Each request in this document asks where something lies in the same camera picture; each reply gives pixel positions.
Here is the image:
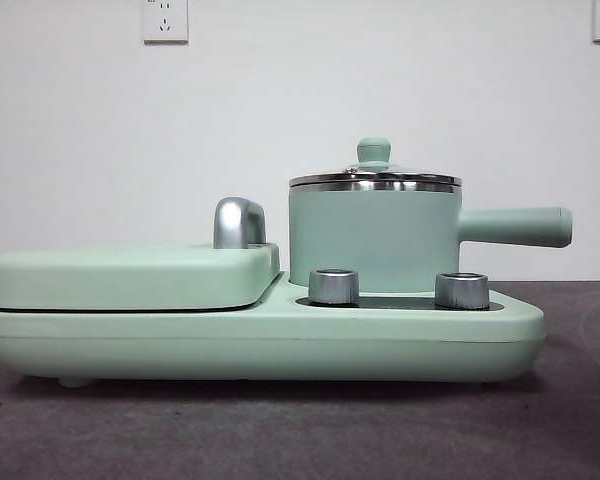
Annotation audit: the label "glass pot lid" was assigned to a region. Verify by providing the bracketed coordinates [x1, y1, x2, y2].
[288, 137, 464, 187]

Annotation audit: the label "silver control knob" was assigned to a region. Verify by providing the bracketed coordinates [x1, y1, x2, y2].
[434, 272, 491, 310]
[308, 268, 361, 305]

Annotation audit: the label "mint green breakfast machine base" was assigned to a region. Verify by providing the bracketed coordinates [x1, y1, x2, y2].
[0, 272, 547, 389]

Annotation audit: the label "mint green long-handled pot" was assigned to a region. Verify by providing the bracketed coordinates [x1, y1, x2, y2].
[288, 178, 575, 296]

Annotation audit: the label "green grill lid, silver handle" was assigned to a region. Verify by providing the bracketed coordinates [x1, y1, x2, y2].
[0, 196, 283, 314]

